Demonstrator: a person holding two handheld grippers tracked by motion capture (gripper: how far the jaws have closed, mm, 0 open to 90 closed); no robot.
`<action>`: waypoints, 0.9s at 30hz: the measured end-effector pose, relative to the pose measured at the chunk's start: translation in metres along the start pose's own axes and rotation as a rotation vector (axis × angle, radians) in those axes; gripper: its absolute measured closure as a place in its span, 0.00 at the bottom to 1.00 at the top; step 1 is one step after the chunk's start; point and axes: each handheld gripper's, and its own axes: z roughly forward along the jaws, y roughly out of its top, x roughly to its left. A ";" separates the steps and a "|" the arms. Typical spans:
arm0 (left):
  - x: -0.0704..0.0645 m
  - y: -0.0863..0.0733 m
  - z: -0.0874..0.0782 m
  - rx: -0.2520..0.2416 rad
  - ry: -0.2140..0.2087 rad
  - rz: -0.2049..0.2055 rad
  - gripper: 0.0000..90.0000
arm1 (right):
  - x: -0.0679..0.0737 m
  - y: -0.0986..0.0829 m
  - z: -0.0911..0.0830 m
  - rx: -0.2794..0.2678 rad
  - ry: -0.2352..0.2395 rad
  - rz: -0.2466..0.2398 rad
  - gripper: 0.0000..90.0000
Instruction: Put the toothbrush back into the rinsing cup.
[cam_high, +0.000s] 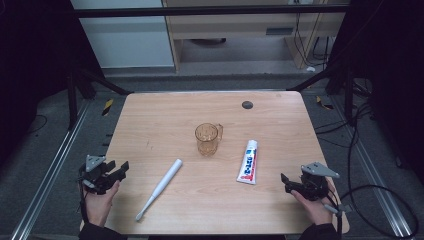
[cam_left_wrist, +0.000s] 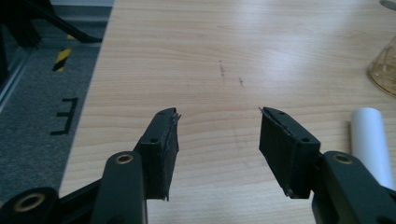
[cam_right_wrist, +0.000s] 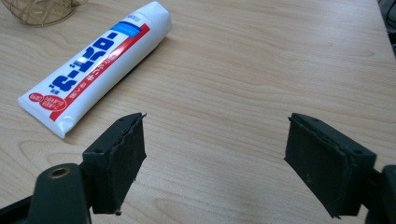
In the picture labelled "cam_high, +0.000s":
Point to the person's left hand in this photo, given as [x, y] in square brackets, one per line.
[100, 205]

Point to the yellow black tape strip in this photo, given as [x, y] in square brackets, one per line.
[107, 106]
[322, 103]

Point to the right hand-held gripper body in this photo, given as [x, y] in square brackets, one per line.
[313, 183]

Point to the person's right hand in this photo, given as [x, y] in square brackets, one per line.
[315, 210]

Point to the amber glass cup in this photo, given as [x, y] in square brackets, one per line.
[207, 138]

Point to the grey round table grommet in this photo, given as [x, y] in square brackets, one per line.
[247, 105]

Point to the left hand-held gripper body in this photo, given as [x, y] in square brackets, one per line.
[96, 176]

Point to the dark curtain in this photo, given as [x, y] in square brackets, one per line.
[386, 66]
[33, 66]

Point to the black horizontal bar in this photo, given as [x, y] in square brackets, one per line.
[200, 11]

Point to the white toothpaste tube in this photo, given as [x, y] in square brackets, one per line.
[248, 163]

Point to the black metal stand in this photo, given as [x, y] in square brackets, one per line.
[71, 100]
[348, 96]

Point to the aluminium floor rail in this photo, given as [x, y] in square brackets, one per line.
[46, 176]
[370, 173]

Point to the white toothbrush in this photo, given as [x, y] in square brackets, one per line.
[160, 190]

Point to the white cabinet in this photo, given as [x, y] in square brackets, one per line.
[126, 43]

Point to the grey tape piece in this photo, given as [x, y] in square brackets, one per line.
[346, 208]

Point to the light wooden desk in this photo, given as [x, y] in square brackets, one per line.
[240, 26]

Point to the small white object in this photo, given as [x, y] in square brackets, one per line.
[310, 69]

